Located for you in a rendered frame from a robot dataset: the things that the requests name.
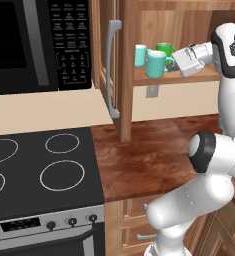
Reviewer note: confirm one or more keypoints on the wooden drawer front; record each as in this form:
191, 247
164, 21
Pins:
134, 240
135, 211

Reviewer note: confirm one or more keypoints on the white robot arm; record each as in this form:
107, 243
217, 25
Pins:
209, 196

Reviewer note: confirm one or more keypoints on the wooden wall cabinet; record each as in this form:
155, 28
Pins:
175, 20

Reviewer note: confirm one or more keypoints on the black hob stove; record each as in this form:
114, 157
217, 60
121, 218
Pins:
39, 173

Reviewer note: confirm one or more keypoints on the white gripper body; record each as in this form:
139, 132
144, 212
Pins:
190, 64

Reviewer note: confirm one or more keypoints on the light teal mug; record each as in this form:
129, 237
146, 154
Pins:
139, 56

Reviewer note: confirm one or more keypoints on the wooden base cabinet door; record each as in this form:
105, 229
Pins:
219, 236

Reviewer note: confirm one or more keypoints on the black microwave oven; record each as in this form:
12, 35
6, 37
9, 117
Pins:
9, 43

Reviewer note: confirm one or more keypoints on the grey wall outlet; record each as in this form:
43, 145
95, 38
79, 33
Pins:
152, 91

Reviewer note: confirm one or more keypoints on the black stove knob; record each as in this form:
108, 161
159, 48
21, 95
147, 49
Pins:
93, 218
51, 225
72, 221

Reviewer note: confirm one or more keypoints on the green mug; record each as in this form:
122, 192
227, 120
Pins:
165, 49

